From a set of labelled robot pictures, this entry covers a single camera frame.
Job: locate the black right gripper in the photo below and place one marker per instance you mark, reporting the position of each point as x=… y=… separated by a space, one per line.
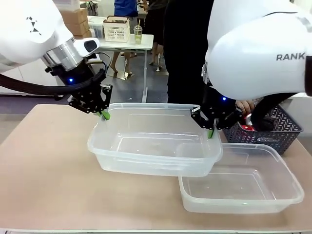
x=217 y=104

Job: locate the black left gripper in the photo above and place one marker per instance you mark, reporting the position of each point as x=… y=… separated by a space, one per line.
x=80 y=78

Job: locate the red snack packet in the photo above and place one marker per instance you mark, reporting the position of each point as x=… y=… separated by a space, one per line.
x=248 y=122

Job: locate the clear plastic bin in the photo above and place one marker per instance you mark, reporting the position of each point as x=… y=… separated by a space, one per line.
x=239 y=185
x=151 y=146

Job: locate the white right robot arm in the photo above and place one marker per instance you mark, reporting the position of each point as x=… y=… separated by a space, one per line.
x=256 y=48

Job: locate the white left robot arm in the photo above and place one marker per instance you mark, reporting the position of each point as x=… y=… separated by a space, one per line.
x=24 y=24

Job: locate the grey woven plastic basket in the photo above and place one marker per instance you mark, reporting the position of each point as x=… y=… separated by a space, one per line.
x=287 y=126

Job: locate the white lattice basket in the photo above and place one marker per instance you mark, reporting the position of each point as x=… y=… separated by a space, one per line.
x=116 y=29

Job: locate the person's left hand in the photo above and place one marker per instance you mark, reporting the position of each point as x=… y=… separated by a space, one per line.
x=246 y=107

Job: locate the brown cardboard box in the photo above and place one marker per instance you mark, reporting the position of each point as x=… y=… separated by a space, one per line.
x=74 y=15
x=78 y=28
x=84 y=34

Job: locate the clear storage drawer box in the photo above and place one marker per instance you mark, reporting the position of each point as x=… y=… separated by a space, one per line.
x=96 y=26

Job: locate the person in black clothes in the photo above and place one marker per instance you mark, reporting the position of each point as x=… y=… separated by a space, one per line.
x=185 y=48

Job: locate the white folding table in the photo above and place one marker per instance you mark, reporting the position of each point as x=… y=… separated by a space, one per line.
x=143 y=41

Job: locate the plastic cup with straw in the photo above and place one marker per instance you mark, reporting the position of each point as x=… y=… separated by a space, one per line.
x=138 y=34

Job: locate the bystander in blue shirt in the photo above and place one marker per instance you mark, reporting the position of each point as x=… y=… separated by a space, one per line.
x=125 y=9

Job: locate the bystander in dark clothes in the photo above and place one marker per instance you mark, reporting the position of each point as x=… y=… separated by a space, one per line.
x=154 y=22

